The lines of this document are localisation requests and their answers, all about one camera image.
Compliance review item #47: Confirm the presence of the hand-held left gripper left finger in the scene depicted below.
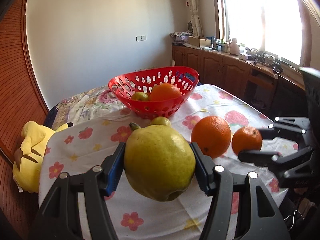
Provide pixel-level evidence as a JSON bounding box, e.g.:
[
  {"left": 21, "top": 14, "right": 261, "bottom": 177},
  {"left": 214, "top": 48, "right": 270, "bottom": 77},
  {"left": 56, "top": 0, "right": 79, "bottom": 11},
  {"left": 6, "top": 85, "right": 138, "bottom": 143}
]
[{"left": 30, "top": 142, "right": 126, "bottom": 240}]

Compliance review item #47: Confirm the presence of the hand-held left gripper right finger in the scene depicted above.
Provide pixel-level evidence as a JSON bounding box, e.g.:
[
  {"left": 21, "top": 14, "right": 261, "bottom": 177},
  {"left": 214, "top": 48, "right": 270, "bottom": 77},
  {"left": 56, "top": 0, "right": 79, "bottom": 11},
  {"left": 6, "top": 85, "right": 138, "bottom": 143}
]
[{"left": 189, "top": 142, "right": 292, "bottom": 240}]

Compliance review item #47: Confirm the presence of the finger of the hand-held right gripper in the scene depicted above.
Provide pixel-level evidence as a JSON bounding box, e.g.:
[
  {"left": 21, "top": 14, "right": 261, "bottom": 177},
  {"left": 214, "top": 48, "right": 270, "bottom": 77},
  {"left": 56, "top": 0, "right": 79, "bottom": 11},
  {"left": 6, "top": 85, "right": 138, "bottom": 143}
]
[
  {"left": 257, "top": 116, "right": 312, "bottom": 140},
  {"left": 237, "top": 145, "right": 315, "bottom": 178}
]

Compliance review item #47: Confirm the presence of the small tangerine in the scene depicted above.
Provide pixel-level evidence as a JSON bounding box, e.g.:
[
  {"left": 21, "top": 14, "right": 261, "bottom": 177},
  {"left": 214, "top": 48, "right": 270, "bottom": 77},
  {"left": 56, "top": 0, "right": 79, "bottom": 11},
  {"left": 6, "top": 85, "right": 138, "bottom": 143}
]
[{"left": 231, "top": 126, "right": 263, "bottom": 156}]

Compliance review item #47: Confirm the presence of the large orange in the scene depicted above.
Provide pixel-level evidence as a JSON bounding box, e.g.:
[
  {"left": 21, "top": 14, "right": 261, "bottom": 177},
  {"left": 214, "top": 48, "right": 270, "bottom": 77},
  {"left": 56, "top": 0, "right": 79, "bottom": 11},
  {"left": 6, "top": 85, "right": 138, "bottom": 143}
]
[
  {"left": 149, "top": 83, "right": 182, "bottom": 102},
  {"left": 191, "top": 116, "right": 232, "bottom": 159}
]

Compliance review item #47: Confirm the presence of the yellow-green pear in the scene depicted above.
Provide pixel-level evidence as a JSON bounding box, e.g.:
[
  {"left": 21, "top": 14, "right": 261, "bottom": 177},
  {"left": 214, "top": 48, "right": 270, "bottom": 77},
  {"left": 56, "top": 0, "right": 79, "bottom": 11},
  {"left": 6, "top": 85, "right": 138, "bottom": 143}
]
[{"left": 124, "top": 122, "right": 196, "bottom": 202}]

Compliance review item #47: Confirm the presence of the green apple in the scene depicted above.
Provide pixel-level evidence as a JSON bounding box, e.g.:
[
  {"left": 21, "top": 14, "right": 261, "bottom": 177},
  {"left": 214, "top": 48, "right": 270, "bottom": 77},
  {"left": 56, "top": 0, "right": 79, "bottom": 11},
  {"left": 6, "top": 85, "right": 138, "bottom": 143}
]
[
  {"left": 131, "top": 92, "right": 150, "bottom": 102},
  {"left": 149, "top": 116, "right": 172, "bottom": 128}
]

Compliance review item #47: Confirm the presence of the red perforated plastic basket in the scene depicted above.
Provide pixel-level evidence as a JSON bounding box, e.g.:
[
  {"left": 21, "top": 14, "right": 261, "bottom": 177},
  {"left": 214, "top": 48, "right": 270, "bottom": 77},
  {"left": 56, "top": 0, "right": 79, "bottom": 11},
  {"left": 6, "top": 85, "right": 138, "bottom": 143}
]
[{"left": 108, "top": 66, "right": 200, "bottom": 120}]

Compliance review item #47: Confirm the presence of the white strawberry print cloth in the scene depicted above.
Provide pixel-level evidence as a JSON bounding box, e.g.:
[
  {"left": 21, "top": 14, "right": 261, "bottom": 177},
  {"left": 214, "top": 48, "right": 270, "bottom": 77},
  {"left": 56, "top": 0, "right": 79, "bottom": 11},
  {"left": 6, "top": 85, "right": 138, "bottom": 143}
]
[{"left": 39, "top": 84, "right": 299, "bottom": 240}]

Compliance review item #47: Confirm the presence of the small black tripod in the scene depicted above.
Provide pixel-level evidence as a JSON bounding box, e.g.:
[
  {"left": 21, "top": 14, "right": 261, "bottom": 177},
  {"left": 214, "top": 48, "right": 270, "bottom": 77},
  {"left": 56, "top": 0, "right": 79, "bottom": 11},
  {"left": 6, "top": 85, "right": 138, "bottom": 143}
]
[
  {"left": 271, "top": 59, "right": 284, "bottom": 74},
  {"left": 251, "top": 51, "right": 265, "bottom": 64}
]

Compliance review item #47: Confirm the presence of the yellow plush toy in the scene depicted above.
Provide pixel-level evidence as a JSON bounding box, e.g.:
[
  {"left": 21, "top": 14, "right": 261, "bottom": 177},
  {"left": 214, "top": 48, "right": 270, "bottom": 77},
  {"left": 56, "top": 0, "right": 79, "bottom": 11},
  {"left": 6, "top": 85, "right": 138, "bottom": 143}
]
[{"left": 12, "top": 121, "right": 74, "bottom": 193}]

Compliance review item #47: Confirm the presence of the pale pink bottle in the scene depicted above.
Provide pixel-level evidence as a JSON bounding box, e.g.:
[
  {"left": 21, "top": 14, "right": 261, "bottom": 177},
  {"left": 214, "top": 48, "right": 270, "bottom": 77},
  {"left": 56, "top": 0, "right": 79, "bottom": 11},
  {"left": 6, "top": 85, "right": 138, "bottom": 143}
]
[{"left": 229, "top": 38, "right": 240, "bottom": 55}]

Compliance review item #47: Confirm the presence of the long wooden cabinet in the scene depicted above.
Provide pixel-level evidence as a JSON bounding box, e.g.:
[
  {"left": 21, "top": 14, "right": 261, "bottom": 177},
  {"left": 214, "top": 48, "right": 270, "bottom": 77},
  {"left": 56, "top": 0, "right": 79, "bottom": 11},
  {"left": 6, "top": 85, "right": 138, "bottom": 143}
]
[{"left": 172, "top": 44, "right": 308, "bottom": 120}]

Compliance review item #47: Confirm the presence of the wooden framed window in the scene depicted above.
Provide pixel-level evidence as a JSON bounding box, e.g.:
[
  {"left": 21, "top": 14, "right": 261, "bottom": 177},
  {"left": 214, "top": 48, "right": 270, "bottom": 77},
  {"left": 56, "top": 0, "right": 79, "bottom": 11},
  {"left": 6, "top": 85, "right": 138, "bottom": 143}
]
[{"left": 211, "top": 0, "right": 318, "bottom": 68}]

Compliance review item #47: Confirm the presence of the open cardboard box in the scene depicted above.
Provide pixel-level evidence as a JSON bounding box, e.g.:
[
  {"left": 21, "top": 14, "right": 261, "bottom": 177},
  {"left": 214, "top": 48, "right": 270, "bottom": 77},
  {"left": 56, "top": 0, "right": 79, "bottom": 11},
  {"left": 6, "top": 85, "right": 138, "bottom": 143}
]
[{"left": 187, "top": 36, "right": 212, "bottom": 47}]

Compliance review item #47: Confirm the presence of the pile of folded cloths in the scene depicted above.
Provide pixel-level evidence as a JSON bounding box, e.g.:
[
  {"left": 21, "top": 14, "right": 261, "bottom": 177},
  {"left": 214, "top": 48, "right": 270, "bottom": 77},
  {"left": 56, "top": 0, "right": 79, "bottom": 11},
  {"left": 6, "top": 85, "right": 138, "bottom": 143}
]
[{"left": 169, "top": 31, "right": 193, "bottom": 42}]

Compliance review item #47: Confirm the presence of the wooden louvered wardrobe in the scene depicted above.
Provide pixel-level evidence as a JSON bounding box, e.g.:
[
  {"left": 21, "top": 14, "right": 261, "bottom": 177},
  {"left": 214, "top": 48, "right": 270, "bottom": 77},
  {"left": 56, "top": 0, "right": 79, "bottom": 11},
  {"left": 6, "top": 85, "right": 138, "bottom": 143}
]
[{"left": 0, "top": 0, "right": 50, "bottom": 240}]

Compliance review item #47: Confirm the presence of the patterned beige curtain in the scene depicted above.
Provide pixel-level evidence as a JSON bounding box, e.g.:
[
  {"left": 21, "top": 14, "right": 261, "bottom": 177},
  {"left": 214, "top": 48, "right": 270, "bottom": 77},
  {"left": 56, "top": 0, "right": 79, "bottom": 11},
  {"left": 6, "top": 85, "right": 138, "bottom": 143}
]
[{"left": 181, "top": 0, "right": 203, "bottom": 37}]

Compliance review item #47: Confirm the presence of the white cable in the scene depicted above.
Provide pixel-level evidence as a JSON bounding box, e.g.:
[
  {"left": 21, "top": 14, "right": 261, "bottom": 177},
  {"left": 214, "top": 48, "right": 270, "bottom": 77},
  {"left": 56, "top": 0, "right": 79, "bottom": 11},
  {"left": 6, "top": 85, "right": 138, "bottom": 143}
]
[{"left": 287, "top": 209, "right": 310, "bottom": 230}]

